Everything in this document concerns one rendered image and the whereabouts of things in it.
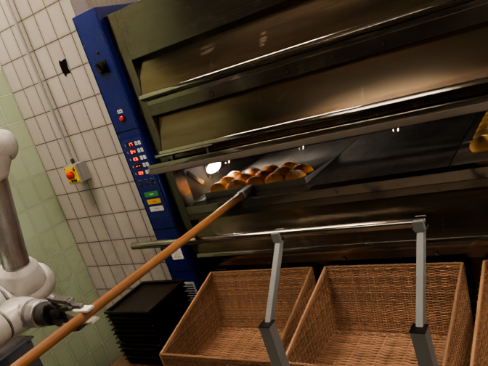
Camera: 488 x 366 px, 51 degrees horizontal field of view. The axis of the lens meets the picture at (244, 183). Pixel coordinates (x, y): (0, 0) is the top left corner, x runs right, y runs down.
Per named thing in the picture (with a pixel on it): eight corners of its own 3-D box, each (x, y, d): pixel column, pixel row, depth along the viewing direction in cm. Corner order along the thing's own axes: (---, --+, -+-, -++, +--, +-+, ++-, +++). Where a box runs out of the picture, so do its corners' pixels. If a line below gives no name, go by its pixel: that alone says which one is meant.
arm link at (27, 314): (50, 316, 172) (61, 317, 168) (27, 333, 164) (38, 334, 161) (39, 293, 170) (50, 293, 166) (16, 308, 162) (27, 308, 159)
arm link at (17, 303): (52, 319, 172) (18, 341, 162) (25, 318, 181) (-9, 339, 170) (41, 290, 170) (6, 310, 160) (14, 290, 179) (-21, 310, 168)
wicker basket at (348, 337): (340, 321, 221) (323, 263, 214) (482, 327, 188) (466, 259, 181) (290, 400, 183) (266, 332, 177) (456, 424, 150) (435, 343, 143)
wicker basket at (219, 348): (227, 319, 254) (209, 269, 248) (332, 321, 223) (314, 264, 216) (168, 386, 215) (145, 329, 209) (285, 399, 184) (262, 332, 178)
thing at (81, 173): (80, 180, 276) (72, 163, 274) (91, 177, 270) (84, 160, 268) (69, 185, 270) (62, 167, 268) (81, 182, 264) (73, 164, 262)
